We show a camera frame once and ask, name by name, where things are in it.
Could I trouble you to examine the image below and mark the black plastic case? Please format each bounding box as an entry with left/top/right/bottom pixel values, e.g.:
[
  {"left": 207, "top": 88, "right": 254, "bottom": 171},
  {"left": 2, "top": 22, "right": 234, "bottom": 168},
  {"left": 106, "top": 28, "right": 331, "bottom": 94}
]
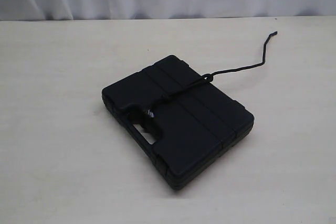
[{"left": 102, "top": 55, "right": 254, "bottom": 190}]

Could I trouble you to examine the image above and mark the black cord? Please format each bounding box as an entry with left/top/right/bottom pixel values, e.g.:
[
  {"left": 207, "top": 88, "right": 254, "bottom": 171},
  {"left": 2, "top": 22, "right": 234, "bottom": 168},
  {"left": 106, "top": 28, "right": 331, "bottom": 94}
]
[{"left": 143, "top": 31, "right": 278, "bottom": 119}]

